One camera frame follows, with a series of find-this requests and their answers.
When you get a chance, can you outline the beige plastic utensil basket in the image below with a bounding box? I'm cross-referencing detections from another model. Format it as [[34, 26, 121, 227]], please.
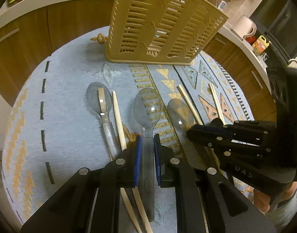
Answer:
[[105, 0, 228, 65]]

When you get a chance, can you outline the white electric kettle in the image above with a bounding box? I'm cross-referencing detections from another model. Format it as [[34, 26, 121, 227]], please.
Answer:
[[231, 15, 257, 39]]

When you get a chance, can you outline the dark clear spoon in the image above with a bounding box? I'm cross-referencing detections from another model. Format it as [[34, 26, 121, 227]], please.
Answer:
[[167, 99, 194, 131]]

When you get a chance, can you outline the dark kitchen window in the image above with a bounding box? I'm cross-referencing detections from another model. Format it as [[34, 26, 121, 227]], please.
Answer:
[[250, 0, 297, 66]]

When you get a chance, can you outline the wooden chopstick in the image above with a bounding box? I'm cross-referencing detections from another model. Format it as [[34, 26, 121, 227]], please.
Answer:
[[209, 83, 226, 125], [177, 85, 203, 125], [121, 188, 142, 233], [112, 91, 153, 233]]

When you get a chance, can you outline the yellow oil bottle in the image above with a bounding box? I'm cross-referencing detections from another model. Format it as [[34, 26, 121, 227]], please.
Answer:
[[252, 35, 271, 56]]

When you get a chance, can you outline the person's right hand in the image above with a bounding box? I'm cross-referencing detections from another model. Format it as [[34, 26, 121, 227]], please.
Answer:
[[252, 181, 297, 213]]

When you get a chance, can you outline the clear spoon with label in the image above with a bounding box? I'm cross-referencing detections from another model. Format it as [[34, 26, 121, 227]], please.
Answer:
[[86, 82, 121, 160]]

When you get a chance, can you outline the blue patterned table cloth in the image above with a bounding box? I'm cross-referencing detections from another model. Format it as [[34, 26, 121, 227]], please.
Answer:
[[3, 27, 253, 224]]

